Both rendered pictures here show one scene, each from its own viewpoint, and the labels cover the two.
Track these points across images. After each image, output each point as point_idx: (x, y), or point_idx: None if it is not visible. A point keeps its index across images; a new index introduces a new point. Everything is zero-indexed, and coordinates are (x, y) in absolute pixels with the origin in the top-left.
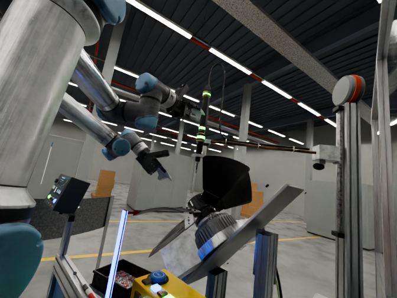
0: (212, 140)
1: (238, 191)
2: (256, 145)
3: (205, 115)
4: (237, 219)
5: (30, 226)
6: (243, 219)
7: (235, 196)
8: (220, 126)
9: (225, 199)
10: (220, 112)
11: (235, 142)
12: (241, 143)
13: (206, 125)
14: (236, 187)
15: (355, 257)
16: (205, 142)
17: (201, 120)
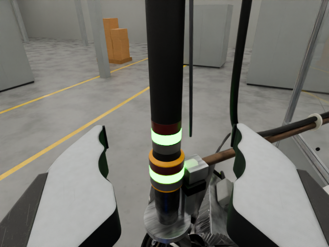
0: (209, 160)
1: (210, 169)
2: (313, 123)
3: (181, 72)
4: (209, 204)
5: None
6: (209, 187)
7: (207, 179)
8: (237, 102)
9: (197, 200)
10: (241, 29)
11: (270, 137)
12: (283, 133)
13: (192, 123)
14: (210, 168)
15: None
16: (193, 183)
17: (163, 104)
